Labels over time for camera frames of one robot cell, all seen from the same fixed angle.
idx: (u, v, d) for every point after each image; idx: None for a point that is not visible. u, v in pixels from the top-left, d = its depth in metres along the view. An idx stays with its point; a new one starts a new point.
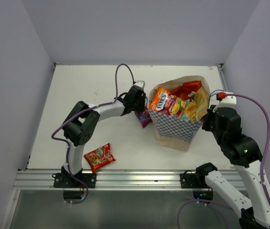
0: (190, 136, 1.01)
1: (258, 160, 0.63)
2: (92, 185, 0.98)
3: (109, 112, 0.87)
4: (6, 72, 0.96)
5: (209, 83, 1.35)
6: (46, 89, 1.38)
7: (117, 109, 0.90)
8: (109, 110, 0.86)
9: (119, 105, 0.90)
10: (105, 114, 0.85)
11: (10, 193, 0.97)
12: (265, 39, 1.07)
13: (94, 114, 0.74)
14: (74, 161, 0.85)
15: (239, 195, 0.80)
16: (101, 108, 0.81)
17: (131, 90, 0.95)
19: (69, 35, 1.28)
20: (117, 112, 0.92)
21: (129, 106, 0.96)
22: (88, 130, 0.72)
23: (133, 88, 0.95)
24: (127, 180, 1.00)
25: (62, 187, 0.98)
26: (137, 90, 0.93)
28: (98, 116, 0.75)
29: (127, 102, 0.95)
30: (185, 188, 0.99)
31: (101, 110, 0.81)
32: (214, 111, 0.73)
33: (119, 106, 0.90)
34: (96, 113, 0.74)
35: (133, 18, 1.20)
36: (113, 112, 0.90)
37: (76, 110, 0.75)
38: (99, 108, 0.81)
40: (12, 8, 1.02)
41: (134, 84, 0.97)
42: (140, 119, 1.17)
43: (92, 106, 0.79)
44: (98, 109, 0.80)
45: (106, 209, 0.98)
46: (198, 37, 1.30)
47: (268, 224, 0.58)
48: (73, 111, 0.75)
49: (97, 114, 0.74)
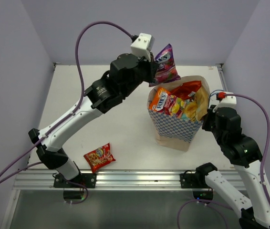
0: (189, 137, 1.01)
1: (258, 160, 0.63)
2: (92, 185, 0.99)
3: (68, 129, 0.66)
4: (6, 72, 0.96)
5: (209, 82, 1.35)
6: (46, 89, 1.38)
7: (85, 118, 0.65)
8: (67, 128, 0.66)
9: (84, 111, 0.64)
10: (67, 131, 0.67)
11: (10, 193, 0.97)
12: (266, 38, 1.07)
13: (41, 152, 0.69)
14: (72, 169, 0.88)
15: (239, 195, 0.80)
16: (53, 134, 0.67)
17: (112, 70, 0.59)
19: (69, 35, 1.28)
20: (93, 115, 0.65)
21: (113, 98, 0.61)
22: (51, 162, 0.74)
23: (113, 64, 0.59)
24: (127, 180, 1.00)
25: (62, 186, 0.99)
26: (118, 70, 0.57)
28: (46, 151, 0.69)
29: (108, 91, 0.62)
30: (185, 188, 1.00)
31: (54, 138, 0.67)
32: (214, 111, 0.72)
33: (85, 114, 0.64)
34: (43, 150, 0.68)
35: (133, 18, 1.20)
36: (84, 121, 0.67)
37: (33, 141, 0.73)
38: (51, 133, 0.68)
40: (11, 8, 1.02)
41: (117, 59, 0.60)
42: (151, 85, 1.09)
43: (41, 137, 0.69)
44: (48, 140, 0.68)
45: (106, 209, 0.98)
46: (198, 36, 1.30)
47: (268, 224, 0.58)
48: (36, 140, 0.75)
49: (43, 152, 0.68)
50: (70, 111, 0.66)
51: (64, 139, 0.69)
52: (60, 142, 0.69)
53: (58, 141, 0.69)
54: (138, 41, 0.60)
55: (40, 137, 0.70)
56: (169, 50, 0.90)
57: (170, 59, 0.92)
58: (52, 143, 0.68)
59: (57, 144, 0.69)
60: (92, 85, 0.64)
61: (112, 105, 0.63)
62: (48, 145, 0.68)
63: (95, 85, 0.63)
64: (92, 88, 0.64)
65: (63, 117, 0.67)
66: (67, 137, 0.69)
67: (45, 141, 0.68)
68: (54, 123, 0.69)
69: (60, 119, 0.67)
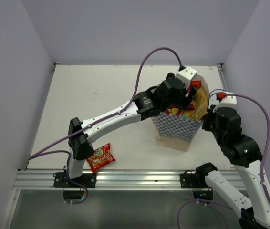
0: (189, 137, 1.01)
1: (258, 160, 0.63)
2: (92, 185, 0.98)
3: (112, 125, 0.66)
4: (6, 72, 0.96)
5: (209, 82, 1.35)
6: (46, 89, 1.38)
7: (128, 119, 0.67)
8: (112, 124, 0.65)
9: (129, 113, 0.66)
10: (108, 129, 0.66)
11: (10, 193, 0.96)
12: (266, 39, 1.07)
13: (81, 140, 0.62)
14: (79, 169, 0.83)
15: (239, 195, 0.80)
16: (97, 126, 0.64)
17: (162, 86, 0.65)
19: (69, 35, 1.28)
20: (134, 119, 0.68)
21: (155, 109, 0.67)
22: (81, 155, 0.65)
23: (165, 82, 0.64)
24: (127, 180, 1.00)
25: (62, 187, 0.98)
26: (169, 88, 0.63)
28: (86, 141, 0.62)
29: (152, 103, 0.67)
30: (185, 188, 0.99)
31: (97, 130, 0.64)
32: (214, 111, 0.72)
33: (129, 116, 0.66)
34: (84, 138, 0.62)
35: (133, 18, 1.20)
36: (124, 123, 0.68)
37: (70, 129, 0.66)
38: (96, 125, 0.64)
40: (12, 8, 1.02)
41: (171, 79, 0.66)
42: None
43: (84, 126, 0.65)
44: (91, 130, 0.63)
45: (106, 209, 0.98)
46: (199, 36, 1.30)
47: (268, 224, 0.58)
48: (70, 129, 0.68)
49: (83, 140, 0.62)
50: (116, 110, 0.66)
51: (102, 134, 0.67)
52: (98, 137, 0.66)
53: (98, 135, 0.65)
54: (185, 71, 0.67)
55: (83, 126, 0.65)
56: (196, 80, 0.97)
57: None
58: (93, 135, 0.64)
59: (96, 137, 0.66)
60: (139, 94, 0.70)
61: (151, 115, 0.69)
62: (90, 135, 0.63)
63: (142, 95, 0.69)
64: (138, 97, 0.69)
65: (107, 113, 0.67)
66: (105, 133, 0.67)
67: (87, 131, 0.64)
68: (98, 117, 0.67)
69: (107, 114, 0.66)
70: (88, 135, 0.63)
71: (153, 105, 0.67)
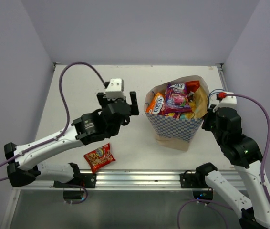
0: (188, 136, 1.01)
1: (259, 160, 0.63)
2: (92, 185, 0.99)
3: (45, 153, 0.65)
4: (6, 72, 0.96)
5: (209, 82, 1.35)
6: (46, 89, 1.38)
7: (66, 145, 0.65)
8: (46, 151, 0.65)
9: (67, 139, 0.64)
10: (44, 155, 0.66)
11: (10, 193, 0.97)
12: (266, 39, 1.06)
13: (10, 170, 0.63)
14: (59, 174, 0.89)
15: (239, 195, 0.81)
16: (30, 153, 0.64)
17: (106, 109, 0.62)
19: (69, 35, 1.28)
20: (73, 145, 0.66)
21: (98, 134, 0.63)
22: (16, 182, 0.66)
23: (109, 106, 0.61)
24: (127, 180, 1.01)
25: (62, 187, 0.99)
26: (112, 113, 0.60)
28: (15, 171, 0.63)
29: (95, 127, 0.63)
30: (185, 188, 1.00)
31: (30, 157, 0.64)
32: (214, 111, 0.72)
33: (67, 142, 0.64)
34: (14, 167, 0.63)
35: (133, 18, 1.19)
36: (61, 149, 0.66)
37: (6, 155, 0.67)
38: (27, 153, 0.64)
40: (11, 8, 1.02)
41: (114, 103, 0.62)
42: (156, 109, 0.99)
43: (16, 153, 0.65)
44: (23, 158, 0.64)
45: (106, 209, 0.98)
46: (199, 36, 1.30)
47: (269, 224, 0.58)
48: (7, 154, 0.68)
49: (12, 171, 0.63)
50: (53, 136, 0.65)
51: (38, 161, 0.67)
52: (34, 163, 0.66)
53: (32, 162, 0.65)
54: (111, 86, 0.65)
55: (16, 152, 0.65)
56: (184, 84, 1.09)
57: (183, 90, 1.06)
58: (25, 163, 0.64)
59: (31, 164, 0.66)
60: (81, 117, 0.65)
61: (93, 140, 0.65)
62: (23, 163, 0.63)
63: (84, 118, 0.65)
64: (80, 119, 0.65)
65: (43, 140, 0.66)
66: (42, 159, 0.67)
67: (19, 159, 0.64)
68: (34, 142, 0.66)
69: (43, 141, 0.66)
70: (18, 163, 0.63)
71: (96, 129, 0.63)
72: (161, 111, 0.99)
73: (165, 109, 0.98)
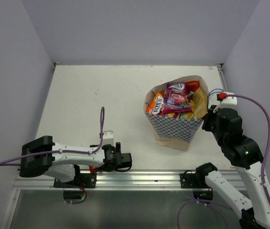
0: (188, 136, 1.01)
1: (259, 161, 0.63)
2: (92, 185, 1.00)
3: (76, 161, 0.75)
4: (6, 72, 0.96)
5: (209, 82, 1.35)
6: (46, 89, 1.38)
7: (93, 162, 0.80)
8: (78, 160, 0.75)
9: (97, 158, 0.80)
10: (71, 161, 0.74)
11: (10, 193, 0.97)
12: (266, 39, 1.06)
13: (43, 162, 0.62)
14: (62, 174, 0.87)
15: (239, 195, 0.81)
16: (66, 155, 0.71)
17: (126, 155, 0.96)
19: (69, 35, 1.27)
20: (93, 164, 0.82)
21: (112, 165, 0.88)
22: (33, 171, 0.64)
23: (128, 155, 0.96)
24: (127, 180, 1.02)
25: (62, 186, 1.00)
26: (130, 161, 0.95)
28: (49, 164, 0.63)
29: (114, 158, 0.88)
30: (185, 188, 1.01)
31: (64, 159, 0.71)
32: (214, 111, 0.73)
33: (96, 160, 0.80)
34: (49, 161, 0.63)
35: (134, 18, 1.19)
36: (86, 162, 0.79)
37: (38, 145, 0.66)
38: (64, 153, 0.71)
40: (11, 8, 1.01)
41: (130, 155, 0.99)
42: (156, 109, 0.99)
43: (54, 149, 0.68)
44: (60, 155, 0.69)
45: (106, 209, 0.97)
46: (199, 36, 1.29)
47: (269, 225, 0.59)
48: (36, 143, 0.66)
49: (46, 162, 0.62)
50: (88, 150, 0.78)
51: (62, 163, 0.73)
52: (59, 163, 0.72)
53: (60, 162, 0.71)
54: (106, 134, 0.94)
55: (54, 148, 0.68)
56: (184, 84, 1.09)
57: (183, 90, 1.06)
58: (58, 161, 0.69)
59: (57, 163, 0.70)
60: (109, 145, 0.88)
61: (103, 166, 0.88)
62: (57, 160, 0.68)
63: (110, 148, 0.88)
64: (107, 148, 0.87)
65: (80, 149, 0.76)
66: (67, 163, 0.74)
67: (56, 155, 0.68)
68: (70, 146, 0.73)
69: (78, 149, 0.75)
70: (53, 159, 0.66)
71: (114, 160, 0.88)
72: (161, 111, 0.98)
73: (165, 109, 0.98)
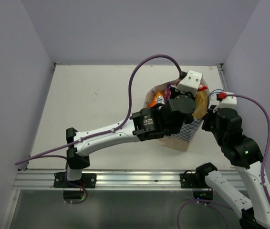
0: (188, 136, 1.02)
1: (259, 161, 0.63)
2: (92, 185, 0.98)
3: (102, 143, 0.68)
4: (6, 72, 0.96)
5: (209, 82, 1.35)
6: (46, 89, 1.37)
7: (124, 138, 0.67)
8: (104, 140, 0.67)
9: (124, 133, 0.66)
10: (100, 144, 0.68)
11: (10, 193, 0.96)
12: (266, 38, 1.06)
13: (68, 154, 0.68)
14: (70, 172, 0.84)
15: (239, 195, 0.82)
16: (87, 142, 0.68)
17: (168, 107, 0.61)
19: (68, 35, 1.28)
20: (130, 140, 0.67)
21: (156, 132, 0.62)
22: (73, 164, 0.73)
23: (170, 104, 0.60)
24: (126, 180, 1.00)
25: (62, 186, 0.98)
26: (173, 111, 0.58)
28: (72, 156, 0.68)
29: (154, 124, 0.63)
30: (185, 188, 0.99)
31: (87, 145, 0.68)
32: (214, 111, 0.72)
33: (124, 135, 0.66)
34: (72, 153, 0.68)
35: (132, 17, 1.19)
36: (119, 140, 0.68)
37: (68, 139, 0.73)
38: (87, 140, 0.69)
40: (11, 8, 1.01)
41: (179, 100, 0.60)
42: None
43: (75, 139, 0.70)
44: (82, 144, 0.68)
45: (106, 210, 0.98)
46: (199, 36, 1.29)
47: (269, 224, 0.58)
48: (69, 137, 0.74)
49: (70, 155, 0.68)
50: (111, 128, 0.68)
51: (95, 149, 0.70)
52: (91, 150, 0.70)
53: (88, 150, 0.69)
54: (189, 79, 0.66)
55: (75, 138, 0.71)
56: None
57: None
58: (83, 149, 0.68)
59: (88, 151, 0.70)
60: (140, 110, 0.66)
61: (151, 137, 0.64)
62: (79, 150, 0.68)
63: (143, 112, 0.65)
64: (140, 114, 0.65)
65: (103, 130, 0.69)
66: (98, 148, 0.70)
67: (77, 145, 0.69)
68: (92, 131, 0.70)
69: (100, 130, 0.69)
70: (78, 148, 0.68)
71: (153, 127, 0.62)
72: None
73: None
